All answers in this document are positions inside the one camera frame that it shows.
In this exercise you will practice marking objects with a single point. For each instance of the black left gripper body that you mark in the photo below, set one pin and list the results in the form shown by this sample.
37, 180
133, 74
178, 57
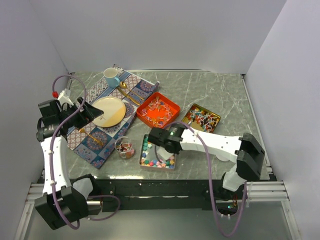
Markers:
77, 120

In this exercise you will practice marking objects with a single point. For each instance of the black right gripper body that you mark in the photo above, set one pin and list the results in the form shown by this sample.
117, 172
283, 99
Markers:
176, 151

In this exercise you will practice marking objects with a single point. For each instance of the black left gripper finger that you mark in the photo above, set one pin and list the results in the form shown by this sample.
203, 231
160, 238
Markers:
91, 113
80, 102

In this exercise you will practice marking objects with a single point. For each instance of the pink star candy tin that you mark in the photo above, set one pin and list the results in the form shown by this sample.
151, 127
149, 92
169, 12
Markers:
149, 161

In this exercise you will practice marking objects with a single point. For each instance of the orange candy tin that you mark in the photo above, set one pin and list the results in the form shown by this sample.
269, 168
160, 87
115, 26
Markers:
158, 111

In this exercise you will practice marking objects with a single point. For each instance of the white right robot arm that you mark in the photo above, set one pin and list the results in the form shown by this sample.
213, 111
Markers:
244, 151

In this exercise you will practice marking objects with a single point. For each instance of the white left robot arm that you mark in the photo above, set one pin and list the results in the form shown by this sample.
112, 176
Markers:
63, 201

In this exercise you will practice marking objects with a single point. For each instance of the cream floral plate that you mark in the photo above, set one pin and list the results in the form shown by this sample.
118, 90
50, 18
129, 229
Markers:
114, 111

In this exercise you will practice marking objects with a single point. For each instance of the patterned blue placemat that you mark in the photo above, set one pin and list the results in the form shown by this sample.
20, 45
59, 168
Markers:
84, 146

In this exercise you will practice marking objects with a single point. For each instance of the gold fork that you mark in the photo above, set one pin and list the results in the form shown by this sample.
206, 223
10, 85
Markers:
99, 142

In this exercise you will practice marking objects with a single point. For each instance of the gold lollipop tin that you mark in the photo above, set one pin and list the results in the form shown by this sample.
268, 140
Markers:
201, 119

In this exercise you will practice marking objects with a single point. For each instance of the blue white mug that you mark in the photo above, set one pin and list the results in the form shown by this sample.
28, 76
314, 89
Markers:
111, 77

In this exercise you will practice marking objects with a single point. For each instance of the gold spoon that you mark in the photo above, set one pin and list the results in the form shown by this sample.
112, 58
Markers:
123, 85

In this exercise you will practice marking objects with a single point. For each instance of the gold knife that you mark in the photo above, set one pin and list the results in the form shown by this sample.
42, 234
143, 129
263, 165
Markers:
128, 96

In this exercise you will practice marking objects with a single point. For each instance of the clear glass jar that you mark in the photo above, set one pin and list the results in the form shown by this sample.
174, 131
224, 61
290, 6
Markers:
124, 147

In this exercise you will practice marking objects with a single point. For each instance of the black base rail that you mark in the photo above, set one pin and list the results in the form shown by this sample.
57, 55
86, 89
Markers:
151, 194

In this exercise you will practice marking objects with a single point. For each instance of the aluminium frame rail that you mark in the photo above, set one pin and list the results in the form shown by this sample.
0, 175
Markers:
115, 169

